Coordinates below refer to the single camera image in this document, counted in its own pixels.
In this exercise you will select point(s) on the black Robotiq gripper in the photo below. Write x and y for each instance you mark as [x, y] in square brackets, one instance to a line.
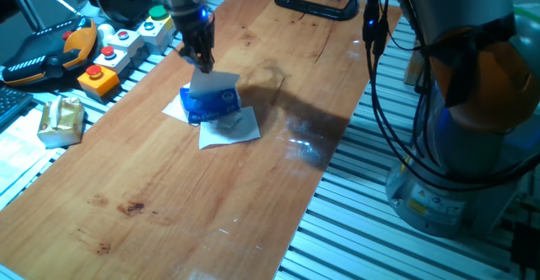
[185, 6]

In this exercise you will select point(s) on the white napkin from blue pack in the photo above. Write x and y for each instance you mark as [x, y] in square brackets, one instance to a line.
[213, 82]

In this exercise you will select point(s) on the blue plastic tissue pack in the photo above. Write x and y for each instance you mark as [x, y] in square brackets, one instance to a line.
[211, 103]

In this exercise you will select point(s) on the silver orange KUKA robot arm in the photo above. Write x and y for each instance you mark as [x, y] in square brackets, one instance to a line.
[468, 103]

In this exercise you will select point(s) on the loose white napkin, folded corner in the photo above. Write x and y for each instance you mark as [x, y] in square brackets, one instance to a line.
[176, 110]

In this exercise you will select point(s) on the white box with green button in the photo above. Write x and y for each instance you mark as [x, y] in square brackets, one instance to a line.
[156, 29]

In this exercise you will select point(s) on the grey white box, red button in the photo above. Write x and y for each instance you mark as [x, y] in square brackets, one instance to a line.
[126, 40]

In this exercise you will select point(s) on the small white box, red button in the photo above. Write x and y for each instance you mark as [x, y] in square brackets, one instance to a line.
[113, 58]

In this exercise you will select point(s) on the yellow box with red button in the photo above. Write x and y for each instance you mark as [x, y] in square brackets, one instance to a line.
[98, 82]

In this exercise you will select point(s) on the black C-clamp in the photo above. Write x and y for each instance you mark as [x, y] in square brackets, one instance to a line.
[312, 6]

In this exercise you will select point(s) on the black orange teach pendant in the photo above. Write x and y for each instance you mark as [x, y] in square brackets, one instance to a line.
[46, 54]

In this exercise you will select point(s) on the gold tissue pack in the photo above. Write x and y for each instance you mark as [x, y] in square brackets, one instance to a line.
[61, 122]

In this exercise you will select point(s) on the black tripod leg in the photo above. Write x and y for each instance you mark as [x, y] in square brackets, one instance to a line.
[23, 1]

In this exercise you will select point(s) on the black keyboard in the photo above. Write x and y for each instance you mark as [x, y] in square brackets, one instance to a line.
[12, 100]

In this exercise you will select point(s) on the white paper sheet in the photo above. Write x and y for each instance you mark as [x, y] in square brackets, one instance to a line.
[19, 153]

